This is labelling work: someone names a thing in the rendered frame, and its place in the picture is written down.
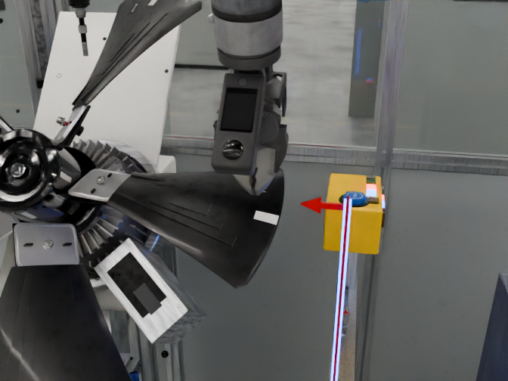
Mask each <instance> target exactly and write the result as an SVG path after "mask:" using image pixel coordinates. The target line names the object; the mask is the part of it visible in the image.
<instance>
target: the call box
mask: <svg viewBox="0 0 508 381"><path fill-rule="evenodd" d="M346 191H357V192H361V193H364V195H365V196H366V202H365V203H364V204H361V205H352V209H351V218H350V228H349V238H348V252H356V253H365V254H374V255H376V254H377V253H378V252H379V240H380V232H381V225H382V218H383V202H382V188H381V178H380V177H379V176H376V196H367V195H366V192H367V176H366V175H348V174H337V173H332V174H331V175H330V182H329V187H328V192H327V203H344V201H343V195H344V194H345V193H346ZM369 197H378V198H379V204H371V203H368V199H369ZM342 218H343V210H334V209H325V219H324V244H323V248H324V249H325V250H332V251H340V248H341V238H342Z"/></svg>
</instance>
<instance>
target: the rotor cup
mask: <svg viewBox="0 0 508 381"><path fill-rule="evenodd" d="M15 163H22V164H24V166H25V172H24V173H23V174H22V175H21V176H20V177H17V178H16V177H14V176H12V175H11V172H10V170H11V167H12V166H13V165H14V164H15ZM92 169H99V168H98V166H97V164H96V163H95V162H94V161H93V160H92V159H91V158H90V157H89V156H87V155H86V154H84V153H83V152H82V151H80V150H77V149H75V148H72V147H61V146H60V145H59V144H57V143H56V142H55V141H53V140H52V139H50V138H49V137H48V136H47V135H45V134H43V133H41V132H38V131H35V130H32V129H15V130H12V131H9V132H6V133H4V134H3V135H0V212H3V213H5V214H7V215H10V216H12V217H15V218H18V219H19V220H20V221H21V222H26V223H63V224H72V225H75V228H76V233H79V232H80V231H81V230H83V229H84V228H85V227H87V226H88V225H89V224H90V223H91V221H92V220H93V219H94V217H95V216H96V215H97V213H98V211H99V209H100V207H101V205H98V204H89V203H71V202H67V199H68V198H69V197H70V196H71V195H70V194H69V193H68V190H69V189H70V188H71V187H72V186H73V185H74V184H76V183H77V182H78V181H79V180H80V179H82V178H83V177H84V176H85V175H86V174H88V173H89V172H90V171H91V170H92ZM61 172H63V173H64V174H66V175H68V176H70V177H71V178H72V179H71V183H69V182H68V181H66V180H65V179H63V178H61V177H60V174H61ZM23 212H27V213H29V214H31V215H34V216H35V217H37V218H29V217H27V216H25V215H22V214H21V213H23Z"/></svg>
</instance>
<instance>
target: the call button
mask: <svg viewBox="0 0 508 381"><path fill-rule="evenodd" d="M347 196H350V198H349V199H352V205H361V204H364V203H365V202H366V196H365V195H364V193H361V192H357V191H346V193H345V194H344V195H343V201H344V199H346V198H347Z"/></svg>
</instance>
